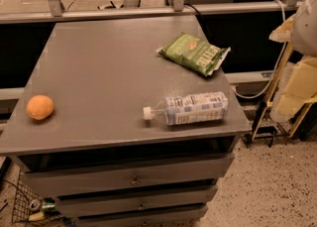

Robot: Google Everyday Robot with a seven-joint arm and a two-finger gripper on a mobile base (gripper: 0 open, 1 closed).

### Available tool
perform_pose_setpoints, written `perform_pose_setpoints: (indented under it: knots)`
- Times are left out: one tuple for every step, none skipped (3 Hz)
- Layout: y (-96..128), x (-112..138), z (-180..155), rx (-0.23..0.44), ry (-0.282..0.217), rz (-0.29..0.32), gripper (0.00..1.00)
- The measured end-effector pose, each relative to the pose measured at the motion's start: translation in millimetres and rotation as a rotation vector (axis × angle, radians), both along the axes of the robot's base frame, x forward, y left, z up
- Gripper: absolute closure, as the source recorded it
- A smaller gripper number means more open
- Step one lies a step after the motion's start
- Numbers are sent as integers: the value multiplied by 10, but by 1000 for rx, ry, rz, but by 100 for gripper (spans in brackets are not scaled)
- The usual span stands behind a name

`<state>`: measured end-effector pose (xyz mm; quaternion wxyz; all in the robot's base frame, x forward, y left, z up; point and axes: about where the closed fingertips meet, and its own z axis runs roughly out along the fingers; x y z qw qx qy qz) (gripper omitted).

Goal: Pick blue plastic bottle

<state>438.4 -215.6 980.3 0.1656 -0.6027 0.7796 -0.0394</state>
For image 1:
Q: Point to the blue label plastic bottle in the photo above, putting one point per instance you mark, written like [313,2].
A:
[189,109]

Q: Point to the grey drawer cabinet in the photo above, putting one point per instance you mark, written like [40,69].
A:
[100,75]

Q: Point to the green chip bag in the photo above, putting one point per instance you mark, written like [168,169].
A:
[194,53]

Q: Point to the middle grey drawer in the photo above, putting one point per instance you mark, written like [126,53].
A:
[136,201]

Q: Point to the grey drawer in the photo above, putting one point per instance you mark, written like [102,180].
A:
[146,217]
[127,175]
[136,201]

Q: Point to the orange round fruit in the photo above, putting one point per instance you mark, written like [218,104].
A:
[40,107]

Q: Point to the bottom grey drawer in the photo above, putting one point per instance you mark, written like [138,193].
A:
[146,217]

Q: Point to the top grey drawer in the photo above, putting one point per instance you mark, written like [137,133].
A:
[127,175]

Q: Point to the green soda can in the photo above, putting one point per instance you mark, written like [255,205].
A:
[41,205]

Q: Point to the black wire basket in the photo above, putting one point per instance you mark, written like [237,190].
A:
[21,212]

